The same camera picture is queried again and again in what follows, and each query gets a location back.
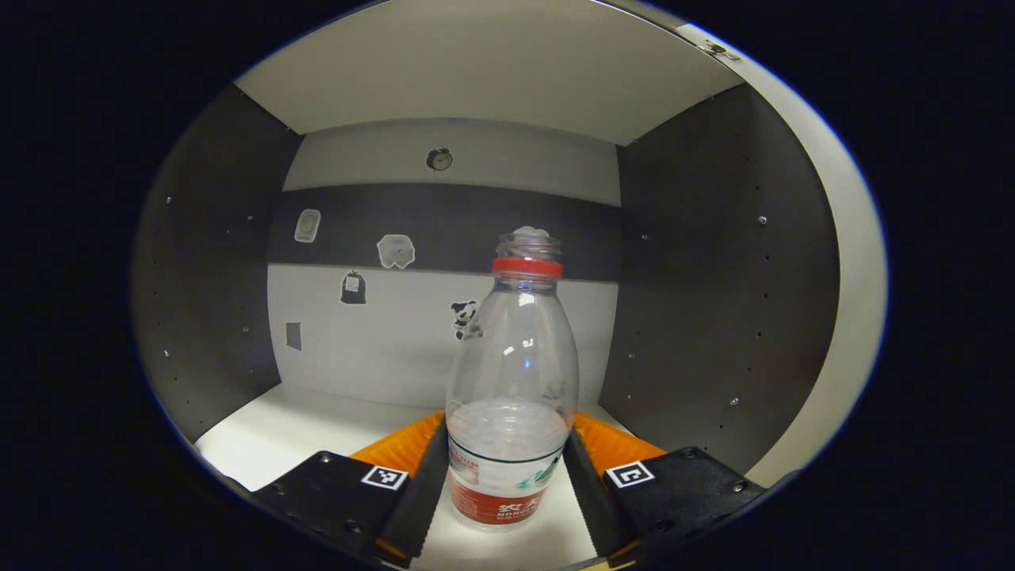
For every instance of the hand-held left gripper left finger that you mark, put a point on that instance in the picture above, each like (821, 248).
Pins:
(420, 507)

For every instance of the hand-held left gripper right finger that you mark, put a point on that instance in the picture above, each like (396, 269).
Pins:
(591, 507)

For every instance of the clear plastic water bottle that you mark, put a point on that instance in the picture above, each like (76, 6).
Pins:
(511, 357)

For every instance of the metal door hinge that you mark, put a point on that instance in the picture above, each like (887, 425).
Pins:
(718, 49)

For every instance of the grey white cabinet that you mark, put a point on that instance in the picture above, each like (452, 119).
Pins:
(698, 277)

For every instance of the white cabinet door headphone sticker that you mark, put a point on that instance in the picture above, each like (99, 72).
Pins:
(852, 277)

